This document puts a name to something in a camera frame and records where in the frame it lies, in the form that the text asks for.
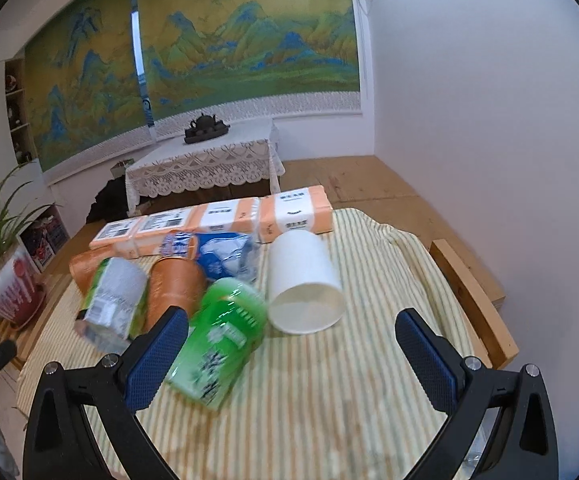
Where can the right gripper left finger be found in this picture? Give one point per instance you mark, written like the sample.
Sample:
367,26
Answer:
60,442

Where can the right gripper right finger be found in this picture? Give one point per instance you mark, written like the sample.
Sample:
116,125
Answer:
522,442

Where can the white cup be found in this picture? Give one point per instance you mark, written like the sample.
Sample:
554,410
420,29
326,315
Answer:
304,291

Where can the lying orange patterned cup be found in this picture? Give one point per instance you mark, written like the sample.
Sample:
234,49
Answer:
83,266

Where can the upright orange patterned cup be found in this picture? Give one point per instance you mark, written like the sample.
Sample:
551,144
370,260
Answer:
174,282

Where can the wooden slat stand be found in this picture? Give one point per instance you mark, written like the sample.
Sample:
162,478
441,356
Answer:
27,336

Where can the red green snack canister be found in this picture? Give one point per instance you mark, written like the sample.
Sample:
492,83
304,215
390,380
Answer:
114,308

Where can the striped yellow tablecloth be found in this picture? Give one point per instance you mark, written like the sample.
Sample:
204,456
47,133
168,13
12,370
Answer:
340,404

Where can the green plastic bottle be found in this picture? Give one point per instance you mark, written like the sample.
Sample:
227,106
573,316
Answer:
228,327

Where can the black bag on floor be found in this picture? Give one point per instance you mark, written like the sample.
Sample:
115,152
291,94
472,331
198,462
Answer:
110,203

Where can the blue white snack bag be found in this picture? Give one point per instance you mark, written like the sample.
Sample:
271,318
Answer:
220,255

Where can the black tea set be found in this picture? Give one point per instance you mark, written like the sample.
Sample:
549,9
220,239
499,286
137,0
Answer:
204,128

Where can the orange tissue pack row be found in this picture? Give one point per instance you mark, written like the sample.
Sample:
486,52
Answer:
267,217

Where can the lace tablecloth side table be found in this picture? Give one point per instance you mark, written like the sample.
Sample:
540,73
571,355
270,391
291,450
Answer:
248,153

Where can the landscape painting blind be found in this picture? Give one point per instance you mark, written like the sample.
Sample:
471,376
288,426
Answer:
106,76

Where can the wooden wall shelf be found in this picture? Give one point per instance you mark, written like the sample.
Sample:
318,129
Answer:
15,100

